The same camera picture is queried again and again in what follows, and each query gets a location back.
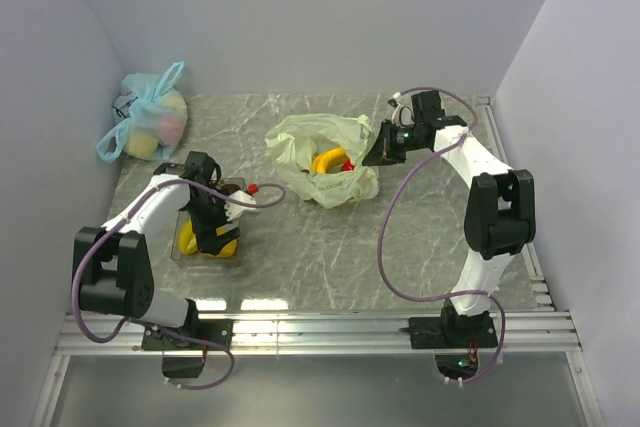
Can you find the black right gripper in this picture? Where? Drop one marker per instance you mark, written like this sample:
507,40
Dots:
384,149

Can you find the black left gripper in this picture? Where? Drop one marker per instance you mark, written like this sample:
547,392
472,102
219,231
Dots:
208,241

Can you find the yellow fake bell pepper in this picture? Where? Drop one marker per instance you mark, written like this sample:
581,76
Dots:
227,247

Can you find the yellow fake star fruit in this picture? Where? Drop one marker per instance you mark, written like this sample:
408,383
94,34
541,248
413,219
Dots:
187,240

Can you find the red fake apple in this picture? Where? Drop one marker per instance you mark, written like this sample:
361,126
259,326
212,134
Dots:
347,166

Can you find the yellow fake banana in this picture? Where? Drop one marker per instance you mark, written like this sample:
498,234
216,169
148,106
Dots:
327,160

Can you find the pale green plastic bag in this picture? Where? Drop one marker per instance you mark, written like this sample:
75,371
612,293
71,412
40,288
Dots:
293,144

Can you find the dark red fake fruit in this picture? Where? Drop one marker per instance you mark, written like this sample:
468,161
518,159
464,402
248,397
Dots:
230,189

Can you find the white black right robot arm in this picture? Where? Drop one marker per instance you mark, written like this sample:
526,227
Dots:
499,218

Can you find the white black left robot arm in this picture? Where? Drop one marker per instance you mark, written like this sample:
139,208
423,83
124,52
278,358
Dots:
112,271

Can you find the blue plastic bag with fruits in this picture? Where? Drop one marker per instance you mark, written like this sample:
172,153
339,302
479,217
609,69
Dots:
150,117

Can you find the clear plastic tray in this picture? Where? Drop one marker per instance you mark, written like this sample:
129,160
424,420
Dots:
230,257

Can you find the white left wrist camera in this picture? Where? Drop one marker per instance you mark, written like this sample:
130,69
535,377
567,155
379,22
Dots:
239,203

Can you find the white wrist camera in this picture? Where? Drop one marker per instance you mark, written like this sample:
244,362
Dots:
239,203
402,115

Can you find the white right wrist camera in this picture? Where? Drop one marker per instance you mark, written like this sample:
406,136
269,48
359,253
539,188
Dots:
402,115

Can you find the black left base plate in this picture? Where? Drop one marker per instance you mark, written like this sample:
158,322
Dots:
212,334

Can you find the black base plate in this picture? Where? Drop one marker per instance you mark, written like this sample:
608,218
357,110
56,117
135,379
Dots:
430,333
212,334

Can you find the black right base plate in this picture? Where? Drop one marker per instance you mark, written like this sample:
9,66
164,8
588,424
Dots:
430,333

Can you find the aluminium mounting rail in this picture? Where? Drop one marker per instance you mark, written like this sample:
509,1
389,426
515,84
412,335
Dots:
282,333

